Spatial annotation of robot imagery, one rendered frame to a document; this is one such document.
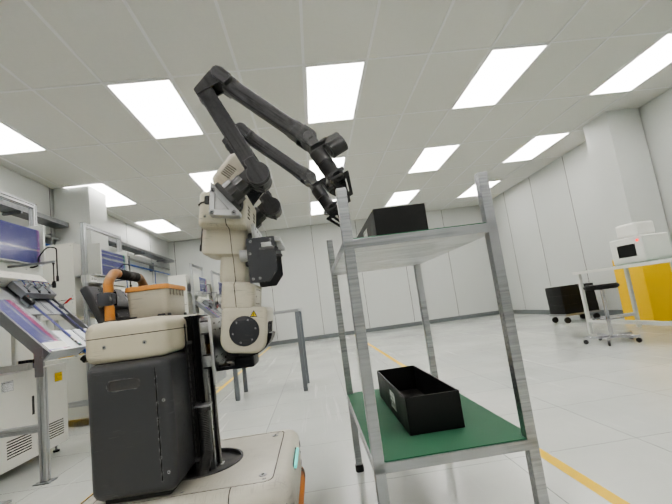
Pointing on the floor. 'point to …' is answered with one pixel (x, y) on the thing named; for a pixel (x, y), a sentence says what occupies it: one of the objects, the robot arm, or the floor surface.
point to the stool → (608, 317)
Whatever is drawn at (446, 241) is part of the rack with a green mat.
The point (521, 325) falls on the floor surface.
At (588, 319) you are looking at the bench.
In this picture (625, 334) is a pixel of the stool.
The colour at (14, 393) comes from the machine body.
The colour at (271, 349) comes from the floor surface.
